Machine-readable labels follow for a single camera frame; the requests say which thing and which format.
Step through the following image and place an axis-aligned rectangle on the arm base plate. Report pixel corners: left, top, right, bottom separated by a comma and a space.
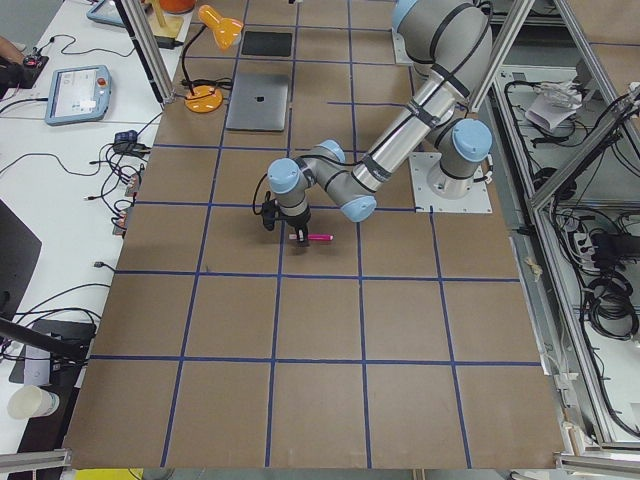
408, 152, 493, 214
391, 30, 414, 66

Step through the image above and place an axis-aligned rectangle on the blue teach pendant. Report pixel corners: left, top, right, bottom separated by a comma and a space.
86, 0, 125, 28
44, 65, 112, 126

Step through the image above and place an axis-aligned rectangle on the white paper cup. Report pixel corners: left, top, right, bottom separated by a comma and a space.
7, 385, 60, 420

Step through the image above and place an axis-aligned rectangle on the silver closed laptop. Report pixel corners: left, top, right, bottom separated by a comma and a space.
226, 73, 289, 132

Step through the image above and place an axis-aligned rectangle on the black mousepad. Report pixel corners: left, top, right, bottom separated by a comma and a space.
241, 31, 293, 57

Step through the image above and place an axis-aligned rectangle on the black power adapter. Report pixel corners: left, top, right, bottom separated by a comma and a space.
155, 36, 183, 50

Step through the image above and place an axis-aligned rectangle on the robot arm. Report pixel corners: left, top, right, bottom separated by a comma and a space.
257, 1, 492, 246

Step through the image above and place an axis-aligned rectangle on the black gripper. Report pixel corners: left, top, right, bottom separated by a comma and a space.
277, 197, 311, 247

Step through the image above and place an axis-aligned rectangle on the orange cylindrical container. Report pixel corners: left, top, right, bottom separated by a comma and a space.
159, 0, 196, 15

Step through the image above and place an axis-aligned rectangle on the pink marker pen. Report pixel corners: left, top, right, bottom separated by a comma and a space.
288, 233, 334, 242

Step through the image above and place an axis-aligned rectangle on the orange desk lamp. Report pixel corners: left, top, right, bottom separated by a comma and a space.
180, 4, 244, 114

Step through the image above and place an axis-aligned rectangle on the wooden stand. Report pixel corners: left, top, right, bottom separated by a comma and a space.
147, 0, 184, 39

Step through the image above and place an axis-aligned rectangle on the black lamp power cable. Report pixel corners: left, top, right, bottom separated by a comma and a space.
167, 77, 236, 104

